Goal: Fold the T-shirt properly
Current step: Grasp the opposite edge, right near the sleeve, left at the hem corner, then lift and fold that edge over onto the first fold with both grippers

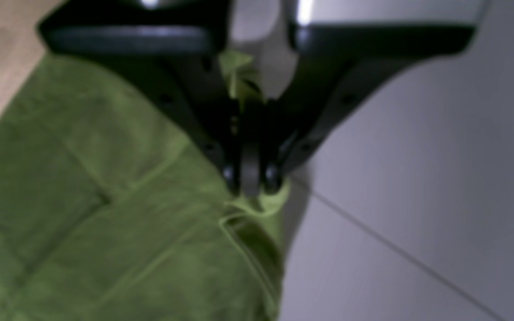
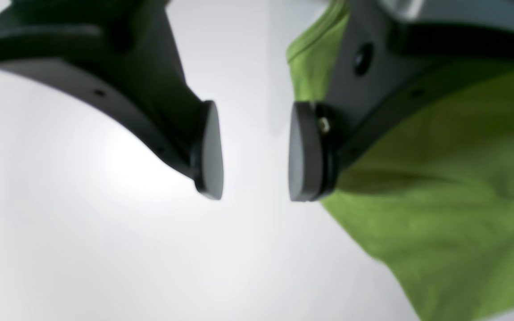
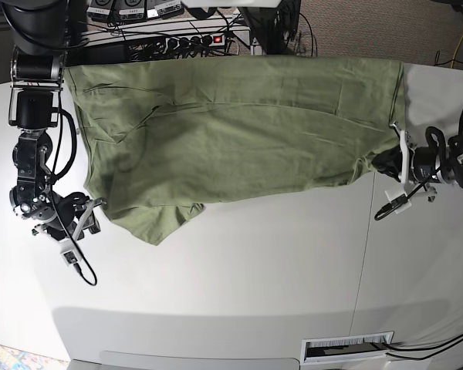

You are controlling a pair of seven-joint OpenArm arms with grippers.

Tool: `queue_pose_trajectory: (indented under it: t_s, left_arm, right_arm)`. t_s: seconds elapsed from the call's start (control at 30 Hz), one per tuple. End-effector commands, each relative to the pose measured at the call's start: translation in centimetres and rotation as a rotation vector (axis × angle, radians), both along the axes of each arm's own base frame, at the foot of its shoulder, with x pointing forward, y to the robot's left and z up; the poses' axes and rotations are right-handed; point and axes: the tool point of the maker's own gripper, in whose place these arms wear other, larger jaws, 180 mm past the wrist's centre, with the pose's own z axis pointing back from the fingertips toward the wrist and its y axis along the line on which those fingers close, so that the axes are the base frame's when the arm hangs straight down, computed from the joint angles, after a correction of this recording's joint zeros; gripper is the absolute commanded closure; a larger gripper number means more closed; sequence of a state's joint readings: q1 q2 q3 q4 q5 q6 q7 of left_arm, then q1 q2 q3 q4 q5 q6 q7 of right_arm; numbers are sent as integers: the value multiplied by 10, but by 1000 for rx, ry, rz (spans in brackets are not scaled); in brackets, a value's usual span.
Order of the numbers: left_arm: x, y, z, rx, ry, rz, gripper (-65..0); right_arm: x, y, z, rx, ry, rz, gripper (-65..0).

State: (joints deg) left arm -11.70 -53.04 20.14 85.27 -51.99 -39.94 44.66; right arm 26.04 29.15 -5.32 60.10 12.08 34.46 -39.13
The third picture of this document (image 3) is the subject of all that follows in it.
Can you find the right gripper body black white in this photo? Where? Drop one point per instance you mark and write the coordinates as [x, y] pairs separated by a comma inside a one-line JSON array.
[[58, 216]]

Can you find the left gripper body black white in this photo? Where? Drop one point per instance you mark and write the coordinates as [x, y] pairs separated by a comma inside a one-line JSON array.
[[420, 164]]

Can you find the green T-shirt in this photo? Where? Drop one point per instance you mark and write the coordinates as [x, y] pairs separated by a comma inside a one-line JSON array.
[[166, 138]]

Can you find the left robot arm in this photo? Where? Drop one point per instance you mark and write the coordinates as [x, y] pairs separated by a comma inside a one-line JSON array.
[[451, 168]]

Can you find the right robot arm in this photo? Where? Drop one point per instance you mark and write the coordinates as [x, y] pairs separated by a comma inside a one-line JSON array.
[[42, 38]]

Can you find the grey table leg column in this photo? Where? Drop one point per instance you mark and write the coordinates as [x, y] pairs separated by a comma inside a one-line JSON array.
[[261, 23]]

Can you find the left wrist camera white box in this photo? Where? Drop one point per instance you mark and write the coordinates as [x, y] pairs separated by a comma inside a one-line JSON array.
[[399, 204]]

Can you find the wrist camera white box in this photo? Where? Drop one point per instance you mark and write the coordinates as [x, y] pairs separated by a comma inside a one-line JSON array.
[[71, 256], [399, 204]]

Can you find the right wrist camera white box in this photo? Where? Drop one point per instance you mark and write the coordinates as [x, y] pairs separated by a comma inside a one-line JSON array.
[[71, 256]]

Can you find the table cable grommet with brush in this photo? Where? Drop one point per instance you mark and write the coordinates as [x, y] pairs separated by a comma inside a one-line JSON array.
[[344, 349]]

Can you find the black power strip red switch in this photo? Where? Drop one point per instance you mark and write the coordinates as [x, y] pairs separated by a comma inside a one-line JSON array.
[[206, 42]]

